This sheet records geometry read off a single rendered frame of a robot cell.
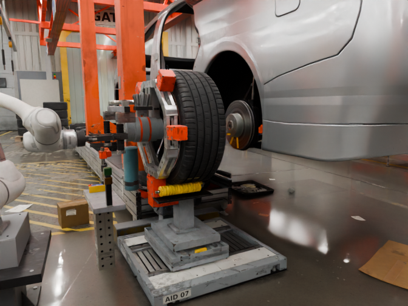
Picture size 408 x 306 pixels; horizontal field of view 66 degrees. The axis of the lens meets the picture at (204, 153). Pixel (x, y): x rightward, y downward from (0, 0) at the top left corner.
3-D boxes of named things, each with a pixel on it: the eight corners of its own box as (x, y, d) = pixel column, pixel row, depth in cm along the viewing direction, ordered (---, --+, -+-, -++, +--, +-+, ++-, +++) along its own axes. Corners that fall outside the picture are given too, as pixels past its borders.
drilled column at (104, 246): (115, 266, 195) (112, 201, 189) (98, 270, 191) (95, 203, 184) (112, 259, 204) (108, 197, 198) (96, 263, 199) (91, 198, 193)
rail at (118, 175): (147, 212, 243) (146, 184, 240) (135, 214, 239) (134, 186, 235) (95, 162, 460) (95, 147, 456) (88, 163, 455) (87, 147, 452)
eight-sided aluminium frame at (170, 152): (179, 184, 163) (177, 76, 155) (167, 186, 160) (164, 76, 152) (147, 166, 211) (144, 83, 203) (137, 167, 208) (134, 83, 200)
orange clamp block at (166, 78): (173, 91, 164) (176, 76, 159) (158, 91, 161) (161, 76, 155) (169, 84, 169) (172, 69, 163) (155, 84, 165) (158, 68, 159)
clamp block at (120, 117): (136, 122, 156) (135, 112, 155) (117, 122, 152) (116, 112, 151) (133, 122, 161) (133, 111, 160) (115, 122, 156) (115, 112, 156)
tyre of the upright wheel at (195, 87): (182, 176, 225) (231, 184, 166) (150, 180, 214) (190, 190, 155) (175, 83, 223) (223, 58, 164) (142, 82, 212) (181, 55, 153)
